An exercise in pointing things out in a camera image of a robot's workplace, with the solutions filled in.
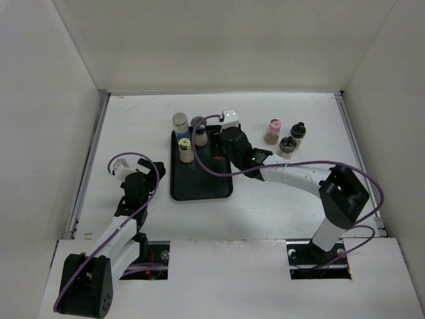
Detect clear dome cap spice bottle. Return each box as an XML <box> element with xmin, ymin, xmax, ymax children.
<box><xmin>191</xmin><ymin>116</ymin><xmax>208</xmax><ymax>147</ymax></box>

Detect yellow cap sauce bottle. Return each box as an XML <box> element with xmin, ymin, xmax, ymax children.
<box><xmin>178</xmin><ymin>138</ymin><xmax>195</xmax><ymax>163</ymax></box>

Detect pink cap spice bottle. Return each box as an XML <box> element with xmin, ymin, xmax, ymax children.
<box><xmin>263</xmin><ymin>119</ymin><xmax>282</xmax><ymax>145</ymax></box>

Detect blue label silver cap bottle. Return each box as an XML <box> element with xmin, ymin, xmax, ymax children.
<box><xmin>172</xmin><ymin>112</ymin><xmax>190</xmax><ymax>141</ymax></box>

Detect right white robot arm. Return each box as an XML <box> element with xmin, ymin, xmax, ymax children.
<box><xmin>216</xmin><ymin>127</ymin><xmax>369</xmax><ymax>264</ymax></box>

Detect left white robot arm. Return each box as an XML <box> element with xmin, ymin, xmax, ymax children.
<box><xmin>53</xmin><ymin>156</ymin><xmax>167</xmax><ymax>318</ymax></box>

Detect black knob cap bottle front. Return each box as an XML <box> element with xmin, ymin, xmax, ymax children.
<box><xmin>276</xmin><ymin>136</ymin><xmax>297</xmax><ymax>160</ymax></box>

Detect black knob cap bottle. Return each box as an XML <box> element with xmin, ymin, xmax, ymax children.
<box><xmin>276</xmin><ymin>136</ymin><xmax>297</xmax><ymax>160</ymax></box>
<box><xmin>290</xmin><ymin>122</ymin><xmax>306</xmax><ymax>149</ymax></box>

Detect black knob cap bottle rear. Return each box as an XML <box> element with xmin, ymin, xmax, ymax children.
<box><xmin>290</xmin><ymin>122</ymin><xmax>306</xmax><ymax>149</ymax></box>

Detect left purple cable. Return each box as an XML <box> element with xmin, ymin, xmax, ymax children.
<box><xmin>52</xmin><ymin>152</ymin><xmax>163</xmax><ymax>312</ymax></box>

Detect purple cable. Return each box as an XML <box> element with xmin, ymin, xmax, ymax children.
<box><xmin>193</xmin><ymin>114</ymin><xmax>386</xmax><ymax>268</ymax></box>
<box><xmin>52</xmin><ymin>152</ymin><xmax>163</xmax><ymax>312</ymax></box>

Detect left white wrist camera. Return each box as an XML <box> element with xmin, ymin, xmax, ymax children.
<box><xmin>112</xmin><ymin>158</ymin><xmax>133</xmax><ymax>181</ymax></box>

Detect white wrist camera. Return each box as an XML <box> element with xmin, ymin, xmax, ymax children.
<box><xmin>112</xmin><ymin>158</ymin><xmax>133</xmax><ymax>181</ymax></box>
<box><xmin>219</xmin><ymin>109</ymin><xmax>240</xmax><ymax>130</ymax></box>

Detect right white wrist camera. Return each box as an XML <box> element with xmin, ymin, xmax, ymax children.
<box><xmin>219</xmin><ymin>109</ymin><xmax>240</xmax><ymax>130</ymax></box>

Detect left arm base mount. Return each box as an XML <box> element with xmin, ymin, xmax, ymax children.
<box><xmin>120</xmin><ymin>241</ymin><xmax>170</xmax><ymax>280</ymax></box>

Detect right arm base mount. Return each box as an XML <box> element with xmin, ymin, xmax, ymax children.
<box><xmin>286</xmin><ymin>240</ymin><xmax>351</xmax><ymax>280</ymax></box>

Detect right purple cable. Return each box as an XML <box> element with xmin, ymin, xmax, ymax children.
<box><xmin>193</xmin><ymin>114</ymin><xmax>386</xmax><ymax>268</ymax></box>

